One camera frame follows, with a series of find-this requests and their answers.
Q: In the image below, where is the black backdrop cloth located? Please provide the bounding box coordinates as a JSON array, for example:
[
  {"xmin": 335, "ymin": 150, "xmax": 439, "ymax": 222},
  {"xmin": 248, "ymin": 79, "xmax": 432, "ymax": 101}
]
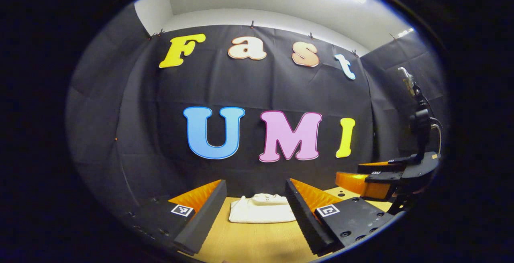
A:
[{"xmin": 66, "ymin": 4, "xmax": 446, "ymax": 215}]

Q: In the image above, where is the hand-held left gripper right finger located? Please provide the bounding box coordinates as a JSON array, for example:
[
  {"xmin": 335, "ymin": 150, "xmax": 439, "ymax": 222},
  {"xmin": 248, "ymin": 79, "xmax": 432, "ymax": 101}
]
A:
[{"xmin": 285, "ymin": 178, "xmax": 395, "ymax": 256}]

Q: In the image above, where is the cream button shirt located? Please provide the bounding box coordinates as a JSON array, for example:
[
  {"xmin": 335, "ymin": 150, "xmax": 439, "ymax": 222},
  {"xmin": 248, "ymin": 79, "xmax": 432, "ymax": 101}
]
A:
[{"xmin": 229, "ymin": 193, "xmax": 296, "ymax": 224}]

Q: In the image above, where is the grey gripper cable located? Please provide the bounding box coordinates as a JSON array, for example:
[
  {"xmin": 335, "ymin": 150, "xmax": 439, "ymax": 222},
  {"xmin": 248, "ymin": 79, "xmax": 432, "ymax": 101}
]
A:
[{"xmin": 430, "ymin": 118, "xmax": 443, "ymax": 155}]

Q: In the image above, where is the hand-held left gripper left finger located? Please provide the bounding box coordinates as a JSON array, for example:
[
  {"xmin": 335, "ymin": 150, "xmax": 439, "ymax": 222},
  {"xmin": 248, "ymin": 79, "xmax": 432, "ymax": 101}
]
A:
[{"xmin": 128, "ymin": 179, "xmax": 228, "ymax": 255}]

